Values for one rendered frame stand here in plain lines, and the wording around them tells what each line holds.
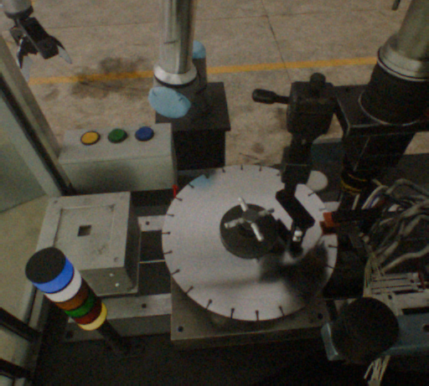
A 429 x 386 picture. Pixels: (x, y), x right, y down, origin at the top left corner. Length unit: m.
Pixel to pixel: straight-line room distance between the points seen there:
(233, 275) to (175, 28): 0.56
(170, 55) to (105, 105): 1.64
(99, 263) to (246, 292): 0.29
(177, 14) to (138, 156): 0.34
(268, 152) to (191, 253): 1.50
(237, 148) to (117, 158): 1.29
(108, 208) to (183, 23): 0.45
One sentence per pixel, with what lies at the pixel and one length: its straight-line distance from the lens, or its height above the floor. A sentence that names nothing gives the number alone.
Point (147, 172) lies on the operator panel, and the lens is 0.94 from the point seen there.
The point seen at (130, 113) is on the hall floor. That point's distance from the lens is 2.41.
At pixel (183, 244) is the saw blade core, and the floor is 0.95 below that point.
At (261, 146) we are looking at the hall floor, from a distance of 2.12.
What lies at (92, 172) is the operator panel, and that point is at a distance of 0.96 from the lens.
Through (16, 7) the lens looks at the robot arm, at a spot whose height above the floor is 1.13.
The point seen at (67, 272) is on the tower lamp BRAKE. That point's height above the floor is 1.14.
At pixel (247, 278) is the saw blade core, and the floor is 0.95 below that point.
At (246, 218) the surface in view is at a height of 1.00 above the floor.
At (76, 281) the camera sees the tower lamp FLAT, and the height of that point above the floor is 1.11.
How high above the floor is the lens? 1.54
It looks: 51 degrees down
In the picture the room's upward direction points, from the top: 1 degrees counter-clockwise
